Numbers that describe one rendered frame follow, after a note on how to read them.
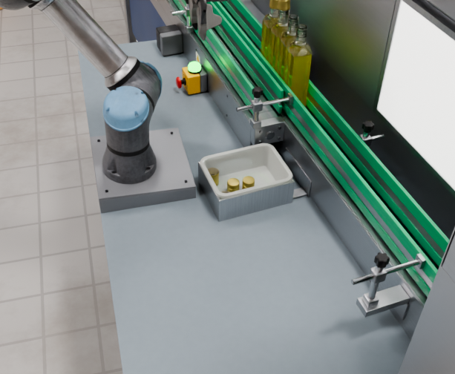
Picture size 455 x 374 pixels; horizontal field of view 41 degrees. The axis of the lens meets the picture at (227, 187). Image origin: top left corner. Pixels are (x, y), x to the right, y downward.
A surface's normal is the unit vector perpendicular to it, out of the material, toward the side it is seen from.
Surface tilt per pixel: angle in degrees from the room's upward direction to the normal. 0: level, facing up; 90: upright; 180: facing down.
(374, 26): 90
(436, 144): 90
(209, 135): 0
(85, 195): 0
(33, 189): 0
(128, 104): 9
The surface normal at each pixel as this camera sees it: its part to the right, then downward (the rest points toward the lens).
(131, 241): 0.01, -0.73
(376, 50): -0.93, 0.23
